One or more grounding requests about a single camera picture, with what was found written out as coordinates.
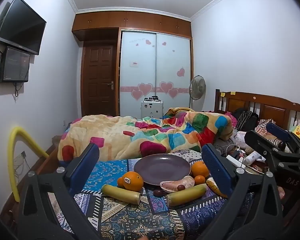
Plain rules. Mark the small black wall monitor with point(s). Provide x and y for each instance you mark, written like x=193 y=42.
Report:
x=15 y=65

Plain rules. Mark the yellow sugarcane piece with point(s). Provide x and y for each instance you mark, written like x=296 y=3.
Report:
x=121 y=193
x=186 y=195

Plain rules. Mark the person's right hand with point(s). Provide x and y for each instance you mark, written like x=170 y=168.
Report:
x=280 y=195

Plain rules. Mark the purple plate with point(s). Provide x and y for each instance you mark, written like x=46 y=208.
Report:
x=162 y=170

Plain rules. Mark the wooden bed headboard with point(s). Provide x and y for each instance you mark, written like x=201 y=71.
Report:
x=265 y=105

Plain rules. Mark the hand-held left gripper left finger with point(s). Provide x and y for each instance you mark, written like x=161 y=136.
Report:
x=88 y=165

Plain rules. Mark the yellow foam tube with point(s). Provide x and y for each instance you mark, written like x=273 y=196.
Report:
x=15 y=167

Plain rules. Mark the wall socket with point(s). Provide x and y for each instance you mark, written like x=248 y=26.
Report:
x=23 y=155

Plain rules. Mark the white power strip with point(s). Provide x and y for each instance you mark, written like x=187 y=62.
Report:
x=233 y=160

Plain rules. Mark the small tangerine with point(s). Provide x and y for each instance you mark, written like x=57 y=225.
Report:
x=199 y=179
x=120 y=183

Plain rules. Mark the brown overhead cabinet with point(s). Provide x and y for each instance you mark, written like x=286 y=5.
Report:
x=132 y=20

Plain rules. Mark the black wall television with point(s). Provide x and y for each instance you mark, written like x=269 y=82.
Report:
x=22 y=27

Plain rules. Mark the colourful patchwork blanket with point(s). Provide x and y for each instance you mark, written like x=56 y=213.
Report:
x=152 y=135

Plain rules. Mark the pink floral pillow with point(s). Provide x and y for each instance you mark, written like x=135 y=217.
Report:
x=241 y=140

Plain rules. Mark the dark red jujube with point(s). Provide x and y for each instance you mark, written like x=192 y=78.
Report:
x=158 y=192

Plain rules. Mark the peeled pomelo segment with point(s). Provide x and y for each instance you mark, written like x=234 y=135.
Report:
x=172 y=185

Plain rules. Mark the grey patterned blanket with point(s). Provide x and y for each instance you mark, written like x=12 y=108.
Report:
x=187 y=153

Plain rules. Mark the dark red grape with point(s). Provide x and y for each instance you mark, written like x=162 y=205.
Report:
x=181 y=187

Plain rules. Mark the blue patterned cloth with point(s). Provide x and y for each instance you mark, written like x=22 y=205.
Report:
x=140 y=212

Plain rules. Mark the brown wooden door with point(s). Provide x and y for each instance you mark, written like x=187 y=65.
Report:
x=97 y=80

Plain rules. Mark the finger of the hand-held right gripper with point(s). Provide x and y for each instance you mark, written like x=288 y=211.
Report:
x=277 y=131
x=255 y=140

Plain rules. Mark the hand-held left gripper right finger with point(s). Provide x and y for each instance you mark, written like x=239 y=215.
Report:
x=217 y=170

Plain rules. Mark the black backpack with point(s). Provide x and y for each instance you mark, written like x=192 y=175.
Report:
x=246 y=120

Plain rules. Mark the pink cloth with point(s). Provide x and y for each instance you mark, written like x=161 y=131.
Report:
x=230 y=116

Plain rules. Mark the standing fan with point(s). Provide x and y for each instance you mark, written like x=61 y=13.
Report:
x=197 y=87

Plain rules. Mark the wardrobe with heart stickers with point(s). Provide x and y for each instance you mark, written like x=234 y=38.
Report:
x=155 y=67

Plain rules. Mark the large orange with sticker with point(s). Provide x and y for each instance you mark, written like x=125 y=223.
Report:
x=132 y=180

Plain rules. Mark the white bottle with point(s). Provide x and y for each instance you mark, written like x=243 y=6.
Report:
x=252 y=158

